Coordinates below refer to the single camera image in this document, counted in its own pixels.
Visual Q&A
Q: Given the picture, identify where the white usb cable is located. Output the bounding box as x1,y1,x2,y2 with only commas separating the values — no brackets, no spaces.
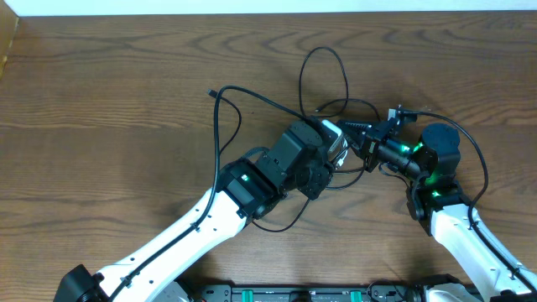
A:
333,138,352,167

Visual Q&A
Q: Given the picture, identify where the black usb cable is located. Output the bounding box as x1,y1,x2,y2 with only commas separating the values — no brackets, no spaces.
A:
207,45,383,233

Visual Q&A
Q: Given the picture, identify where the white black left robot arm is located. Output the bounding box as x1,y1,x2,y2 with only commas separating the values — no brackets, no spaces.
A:
55,119,343,301

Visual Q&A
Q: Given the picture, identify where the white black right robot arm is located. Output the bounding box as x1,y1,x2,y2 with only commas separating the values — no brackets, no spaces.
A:
336,117,536,301

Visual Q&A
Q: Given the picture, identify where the black right camera cable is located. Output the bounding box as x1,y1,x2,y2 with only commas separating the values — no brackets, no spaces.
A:
398,108,537,294

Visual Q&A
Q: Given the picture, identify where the black camera cable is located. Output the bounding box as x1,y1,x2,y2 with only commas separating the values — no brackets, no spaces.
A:
398,108,537,294
108,85,314,302

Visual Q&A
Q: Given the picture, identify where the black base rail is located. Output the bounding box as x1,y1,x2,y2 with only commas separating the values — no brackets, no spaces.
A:
194,282,423,302

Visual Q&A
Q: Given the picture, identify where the black left camera cable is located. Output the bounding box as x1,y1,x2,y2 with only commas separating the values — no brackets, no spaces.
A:
108,85,314,302

